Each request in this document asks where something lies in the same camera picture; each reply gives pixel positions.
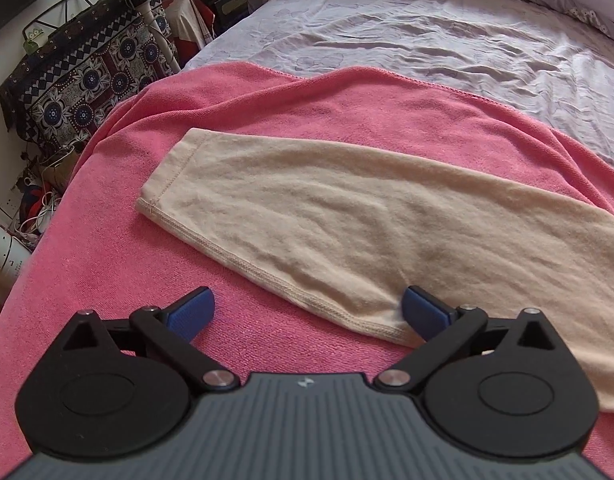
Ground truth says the lavender bed sheet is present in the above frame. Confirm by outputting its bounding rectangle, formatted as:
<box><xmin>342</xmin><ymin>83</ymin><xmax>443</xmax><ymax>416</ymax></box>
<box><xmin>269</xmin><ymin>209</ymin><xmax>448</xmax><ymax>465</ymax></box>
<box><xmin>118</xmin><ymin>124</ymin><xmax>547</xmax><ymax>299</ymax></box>
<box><xmin>182</xmin><ymin>0</ymin><xmax>614</xmax><ymax>171</ymax></box>

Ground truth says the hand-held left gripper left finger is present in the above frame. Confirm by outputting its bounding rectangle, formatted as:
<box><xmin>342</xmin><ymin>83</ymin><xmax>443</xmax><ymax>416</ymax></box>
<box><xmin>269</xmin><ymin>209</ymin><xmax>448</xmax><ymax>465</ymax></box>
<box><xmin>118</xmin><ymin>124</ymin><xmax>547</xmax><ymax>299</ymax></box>
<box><xmin>54</xmin><ymin>286</ymin><xmax>240</xmax><ymax>392</ymax></box>

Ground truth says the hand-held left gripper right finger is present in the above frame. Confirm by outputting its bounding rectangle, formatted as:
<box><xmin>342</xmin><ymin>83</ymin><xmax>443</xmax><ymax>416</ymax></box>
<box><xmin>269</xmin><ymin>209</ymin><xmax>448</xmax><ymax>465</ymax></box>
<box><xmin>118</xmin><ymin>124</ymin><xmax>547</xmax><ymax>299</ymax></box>
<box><xmin>376</xmin><ymin>285</ymin><xmax>568</xmax><ymax>393</ymax></box>

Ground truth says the black box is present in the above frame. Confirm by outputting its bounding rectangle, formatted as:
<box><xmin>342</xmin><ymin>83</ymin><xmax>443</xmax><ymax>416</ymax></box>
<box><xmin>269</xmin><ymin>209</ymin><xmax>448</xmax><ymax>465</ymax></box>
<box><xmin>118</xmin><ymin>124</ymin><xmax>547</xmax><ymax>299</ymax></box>
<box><xmin>207</xmin><ymin>0</ymin><xmax>251</xmax><ymax>36</ymax></box>

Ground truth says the white red-trimmed cloth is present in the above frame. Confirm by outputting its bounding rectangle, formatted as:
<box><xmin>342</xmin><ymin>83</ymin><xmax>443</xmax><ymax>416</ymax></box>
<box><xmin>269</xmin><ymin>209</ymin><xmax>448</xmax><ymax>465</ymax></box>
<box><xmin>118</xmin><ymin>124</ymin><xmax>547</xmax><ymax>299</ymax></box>
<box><xmin>164</xmin><ymin>0</ymin><xmax>218</xmax><ymax>62</ymax></box>

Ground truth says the tangle of white cables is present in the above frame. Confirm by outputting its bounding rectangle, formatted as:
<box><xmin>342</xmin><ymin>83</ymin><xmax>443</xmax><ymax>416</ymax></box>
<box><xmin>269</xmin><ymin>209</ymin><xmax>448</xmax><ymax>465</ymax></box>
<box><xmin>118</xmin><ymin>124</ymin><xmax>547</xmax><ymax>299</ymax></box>
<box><xmin>7</xmin><ymin>160</ymin><xmax>68</xmax><ymax>248</ymax></box>

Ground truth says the black wire rack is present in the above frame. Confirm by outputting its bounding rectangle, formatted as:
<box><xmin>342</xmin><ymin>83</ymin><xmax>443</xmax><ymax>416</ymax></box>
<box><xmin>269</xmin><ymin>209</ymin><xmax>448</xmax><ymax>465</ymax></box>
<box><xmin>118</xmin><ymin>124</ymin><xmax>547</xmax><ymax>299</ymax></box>
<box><xmin>24</xmin><ymin>0</ymin><xmax>113</xmax><ymax>36</ymax></box>

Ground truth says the white perforated bin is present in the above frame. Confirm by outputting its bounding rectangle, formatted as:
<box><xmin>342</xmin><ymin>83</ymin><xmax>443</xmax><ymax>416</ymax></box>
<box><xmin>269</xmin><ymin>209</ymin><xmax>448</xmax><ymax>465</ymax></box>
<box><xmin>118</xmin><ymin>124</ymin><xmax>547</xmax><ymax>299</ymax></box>
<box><xmin>0</xmin><ymin>215</ymin><xmax>31</xmax><ymax>302</ymax></box>

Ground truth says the pink towel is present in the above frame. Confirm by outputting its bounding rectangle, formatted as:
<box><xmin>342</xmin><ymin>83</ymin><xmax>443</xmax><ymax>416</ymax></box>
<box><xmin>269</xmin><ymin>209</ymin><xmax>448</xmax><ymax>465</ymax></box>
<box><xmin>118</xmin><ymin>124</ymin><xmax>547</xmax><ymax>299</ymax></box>
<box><xmin>0</xmin><ymin>60</ymin><xmax>614</xmax><ymax>461</ymax></box>

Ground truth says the white standing fan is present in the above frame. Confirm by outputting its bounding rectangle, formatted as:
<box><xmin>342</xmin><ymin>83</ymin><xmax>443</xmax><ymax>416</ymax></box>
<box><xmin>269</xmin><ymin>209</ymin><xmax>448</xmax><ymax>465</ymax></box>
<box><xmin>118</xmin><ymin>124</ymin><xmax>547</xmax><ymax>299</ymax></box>
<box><xmin>84</xmin><ymin>0</ymin><xmax>184</xmax><ymax>74</ymax></box>

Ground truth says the patterned cloth-covered cabinet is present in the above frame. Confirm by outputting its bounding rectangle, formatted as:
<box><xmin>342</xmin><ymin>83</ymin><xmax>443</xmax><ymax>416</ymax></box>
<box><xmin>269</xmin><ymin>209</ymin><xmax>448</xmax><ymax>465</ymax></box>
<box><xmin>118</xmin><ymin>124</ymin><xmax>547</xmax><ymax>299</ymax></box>
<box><xmin>0</xmin><ymin>0</ymin><xmax>180</xmax><ymax>157</ymax></box>

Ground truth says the green frog figure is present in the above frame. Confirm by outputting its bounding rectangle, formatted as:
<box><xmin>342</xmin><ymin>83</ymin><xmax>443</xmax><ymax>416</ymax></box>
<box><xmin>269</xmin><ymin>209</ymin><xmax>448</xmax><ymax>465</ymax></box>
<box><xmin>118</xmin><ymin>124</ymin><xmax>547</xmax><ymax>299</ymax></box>
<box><xmin>22</xmin><ymin>25</ymin><xmax>46</xmax><ymax>54</ymax></box>

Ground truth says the beige long-sleeve shirt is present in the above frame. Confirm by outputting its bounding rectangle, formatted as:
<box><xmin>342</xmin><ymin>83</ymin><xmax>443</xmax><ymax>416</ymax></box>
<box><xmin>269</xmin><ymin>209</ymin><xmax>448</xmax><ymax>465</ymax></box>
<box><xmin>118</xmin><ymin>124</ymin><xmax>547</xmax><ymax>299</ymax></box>
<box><xmin>136</xmin><ymin>127</ymin><xmax>614</xmax><ymax>413</ymax></box>

